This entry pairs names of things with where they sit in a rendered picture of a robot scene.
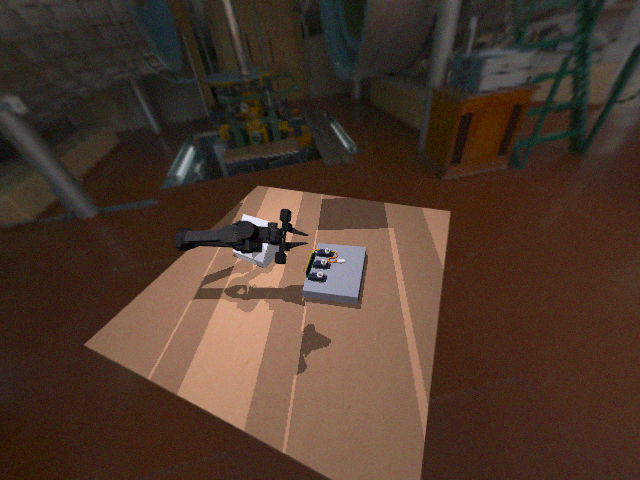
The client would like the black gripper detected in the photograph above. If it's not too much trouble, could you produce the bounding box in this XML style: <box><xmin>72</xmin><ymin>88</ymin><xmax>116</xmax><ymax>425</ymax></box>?
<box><xmin>261</xmin><ymin>209</ymin><xmax>309</xmax><ymax>264</ymax></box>

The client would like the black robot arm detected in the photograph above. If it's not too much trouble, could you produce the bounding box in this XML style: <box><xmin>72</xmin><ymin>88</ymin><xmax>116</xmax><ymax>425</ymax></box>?
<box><xmin>174</xmin><ymin>220</ymin><xmax>281</xmax><ymax>254</ymax></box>

